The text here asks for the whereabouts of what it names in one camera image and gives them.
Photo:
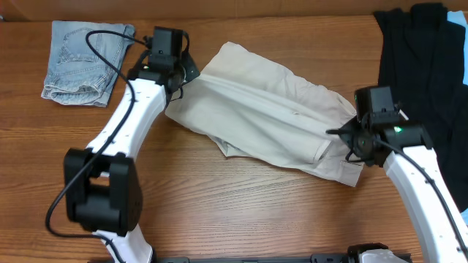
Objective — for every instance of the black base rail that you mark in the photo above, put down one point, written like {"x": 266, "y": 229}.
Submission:
{"x": 317, "y": 258}

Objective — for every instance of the black garment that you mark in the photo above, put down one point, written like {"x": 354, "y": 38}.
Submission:
{"x": 423, "y": 63}

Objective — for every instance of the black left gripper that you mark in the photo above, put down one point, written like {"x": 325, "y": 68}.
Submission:
{"x": 190, "y": 69}

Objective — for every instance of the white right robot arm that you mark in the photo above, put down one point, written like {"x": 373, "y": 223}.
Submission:
{"x": 403, "y": 149}

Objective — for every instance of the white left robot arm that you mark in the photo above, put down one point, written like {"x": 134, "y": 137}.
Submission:
{"x": 105, "y": 196}

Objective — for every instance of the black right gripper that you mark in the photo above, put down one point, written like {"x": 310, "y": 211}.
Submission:
{"x": 351, "y": 132}

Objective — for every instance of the folded light blue denim shorts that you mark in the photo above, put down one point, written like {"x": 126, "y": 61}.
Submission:
{"x": 76, "y": 75}

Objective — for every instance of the beige khaki shorts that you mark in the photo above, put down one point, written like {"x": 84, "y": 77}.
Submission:
{"x": 253, "y": 107}

